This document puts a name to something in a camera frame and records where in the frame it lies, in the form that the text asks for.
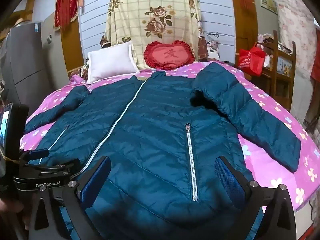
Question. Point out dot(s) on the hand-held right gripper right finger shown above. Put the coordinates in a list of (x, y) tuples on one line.
[(228, 180)]

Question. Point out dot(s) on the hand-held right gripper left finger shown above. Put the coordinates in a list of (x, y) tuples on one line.
[(96, 180)]

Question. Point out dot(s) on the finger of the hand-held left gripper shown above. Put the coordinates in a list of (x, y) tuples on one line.
[(57, 167), (37, 153)]

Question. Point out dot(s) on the teal puffer jacket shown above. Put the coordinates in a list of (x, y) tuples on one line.
[(150, 130)]

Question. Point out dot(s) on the person's left hand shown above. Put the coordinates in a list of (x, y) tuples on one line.
[(10, 206)]

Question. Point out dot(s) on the pink floral bedsheet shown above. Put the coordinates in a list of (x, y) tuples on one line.
[(262, 160)]

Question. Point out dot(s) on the grey refrigerator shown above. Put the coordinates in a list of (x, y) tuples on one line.
[(27, 62)]

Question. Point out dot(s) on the wooden door panel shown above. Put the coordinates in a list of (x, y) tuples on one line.
[(72, 45)]

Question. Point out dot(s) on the white pillow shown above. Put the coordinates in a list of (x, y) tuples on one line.
[(110, 62)]

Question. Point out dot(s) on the wooden chair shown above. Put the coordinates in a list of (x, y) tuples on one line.
[(275, 67)]

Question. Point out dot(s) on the red shopping bag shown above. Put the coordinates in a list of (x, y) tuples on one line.
[(250, 60)]

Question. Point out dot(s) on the brown floral pillow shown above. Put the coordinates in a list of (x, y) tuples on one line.
[(104, 42)]

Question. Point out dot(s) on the red heart pillow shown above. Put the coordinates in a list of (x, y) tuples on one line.
[(170, 55)]

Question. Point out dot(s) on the pink floral quilt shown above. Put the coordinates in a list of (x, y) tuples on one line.
[(295, 30)]

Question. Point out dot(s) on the cream rose print blanket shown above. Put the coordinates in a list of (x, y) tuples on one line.
[(155, 10)]

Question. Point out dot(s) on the red fringed wall hanging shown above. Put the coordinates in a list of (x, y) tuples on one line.
[(66, 2)]

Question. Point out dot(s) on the wooden door frame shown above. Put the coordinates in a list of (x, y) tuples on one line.
[(237, 30)]

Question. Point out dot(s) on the wall calendar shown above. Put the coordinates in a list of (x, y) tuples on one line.
[(268, 2)]

